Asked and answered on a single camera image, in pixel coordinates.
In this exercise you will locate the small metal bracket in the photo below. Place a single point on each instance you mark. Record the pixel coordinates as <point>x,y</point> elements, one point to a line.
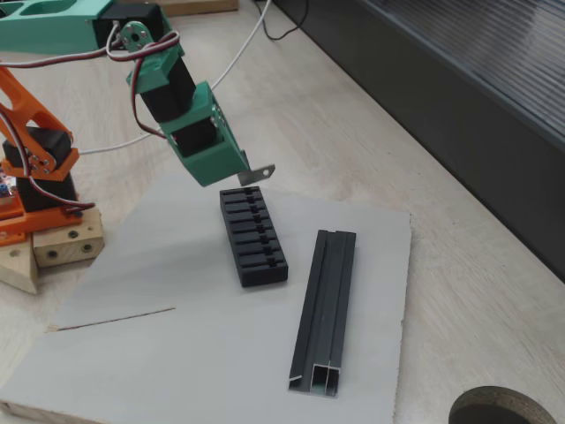
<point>258,173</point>

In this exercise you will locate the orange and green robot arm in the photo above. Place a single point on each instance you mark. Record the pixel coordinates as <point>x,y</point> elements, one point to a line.
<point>44,31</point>

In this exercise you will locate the black slotted holder block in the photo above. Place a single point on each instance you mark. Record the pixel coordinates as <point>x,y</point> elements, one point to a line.
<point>258,269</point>

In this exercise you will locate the long wooden plank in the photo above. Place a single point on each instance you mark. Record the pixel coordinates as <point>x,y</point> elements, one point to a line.
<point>207,5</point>

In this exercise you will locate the wooden base block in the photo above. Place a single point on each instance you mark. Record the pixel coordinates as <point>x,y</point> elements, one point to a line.
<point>66,247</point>

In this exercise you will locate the dark aluminium profile bar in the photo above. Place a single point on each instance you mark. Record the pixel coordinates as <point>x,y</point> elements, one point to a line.
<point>324,309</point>

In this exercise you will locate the grey laminated chipboard panel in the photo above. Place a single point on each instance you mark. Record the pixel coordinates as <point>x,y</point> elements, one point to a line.
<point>176,353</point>

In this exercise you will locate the red controller circuit board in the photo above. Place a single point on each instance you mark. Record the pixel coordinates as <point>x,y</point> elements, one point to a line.
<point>5,183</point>

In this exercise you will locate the triangular wooden block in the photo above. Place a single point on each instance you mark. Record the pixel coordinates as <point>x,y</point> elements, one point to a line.
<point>17,269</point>

